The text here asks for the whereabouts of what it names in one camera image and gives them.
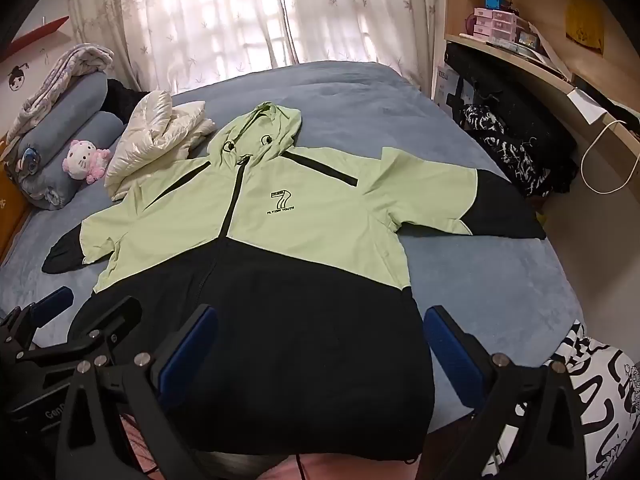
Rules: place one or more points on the yellow wall paper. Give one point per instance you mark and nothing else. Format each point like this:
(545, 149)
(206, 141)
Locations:
(585, 22)

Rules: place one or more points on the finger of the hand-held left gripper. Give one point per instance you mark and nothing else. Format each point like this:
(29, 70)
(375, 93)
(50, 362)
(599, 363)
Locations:
(50, 302)
(112, 317)

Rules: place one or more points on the floral quilt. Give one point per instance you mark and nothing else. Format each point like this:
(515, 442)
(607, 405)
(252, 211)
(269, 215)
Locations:
(75, 62)

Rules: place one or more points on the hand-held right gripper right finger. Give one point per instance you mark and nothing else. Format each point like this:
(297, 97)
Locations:
(447, 355)

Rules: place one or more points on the white puffer jacket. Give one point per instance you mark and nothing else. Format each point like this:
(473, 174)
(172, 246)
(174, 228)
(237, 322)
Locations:
(150, 135)

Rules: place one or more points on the black and white patterned cloth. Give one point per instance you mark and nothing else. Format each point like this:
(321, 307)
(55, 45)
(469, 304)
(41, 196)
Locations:
(500, 152)

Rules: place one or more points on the blue toy box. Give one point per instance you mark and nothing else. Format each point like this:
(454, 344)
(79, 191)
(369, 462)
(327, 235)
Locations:
(492, 1)

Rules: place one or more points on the orange wooden furniture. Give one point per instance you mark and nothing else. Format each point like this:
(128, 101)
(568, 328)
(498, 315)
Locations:
(10, 210)

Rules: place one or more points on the pink cat plush toy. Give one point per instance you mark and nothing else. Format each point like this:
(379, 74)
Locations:
(80, 157)

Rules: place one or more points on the white paper sheet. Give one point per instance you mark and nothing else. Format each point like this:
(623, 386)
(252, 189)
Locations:
(585, 105)

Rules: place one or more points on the cartoon wall sticker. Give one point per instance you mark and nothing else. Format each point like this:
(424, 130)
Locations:
(19, 76)

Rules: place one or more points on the white sheer curtain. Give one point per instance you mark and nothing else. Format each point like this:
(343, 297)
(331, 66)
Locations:
(360, 10)
(200, 20)

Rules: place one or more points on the pink drawer organizer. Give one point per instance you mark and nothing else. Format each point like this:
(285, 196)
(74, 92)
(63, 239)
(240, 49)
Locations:
(492, 22)

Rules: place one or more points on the black and white printed pants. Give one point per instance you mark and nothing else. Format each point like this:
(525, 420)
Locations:
(600, 390)

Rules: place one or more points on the blue bed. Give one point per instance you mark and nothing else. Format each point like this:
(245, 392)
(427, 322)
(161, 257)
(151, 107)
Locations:
(350, 105)

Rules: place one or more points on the black fluffy cloth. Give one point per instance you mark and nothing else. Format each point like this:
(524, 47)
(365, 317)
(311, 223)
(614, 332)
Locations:
(122, 97)

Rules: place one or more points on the white cardboard box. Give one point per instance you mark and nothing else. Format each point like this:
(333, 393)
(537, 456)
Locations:
(442, 87)

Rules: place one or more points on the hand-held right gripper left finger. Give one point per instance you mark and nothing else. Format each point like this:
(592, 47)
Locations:
(187, 355)

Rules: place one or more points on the green and black hooded jacket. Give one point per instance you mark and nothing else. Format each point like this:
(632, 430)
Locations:
(300, 200)

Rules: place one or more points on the red wall decoration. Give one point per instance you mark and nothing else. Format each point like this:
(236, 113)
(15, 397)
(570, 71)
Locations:
(40, 35)

